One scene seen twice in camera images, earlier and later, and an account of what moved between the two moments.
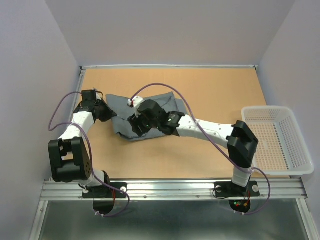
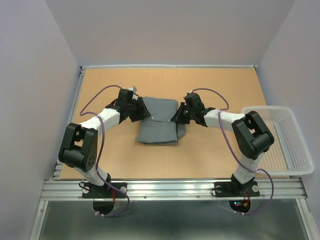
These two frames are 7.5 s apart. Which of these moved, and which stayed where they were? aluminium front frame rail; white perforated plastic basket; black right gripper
Moved: black right gripper
Stayed: white perforated plastic basket; aluminium front frame rail
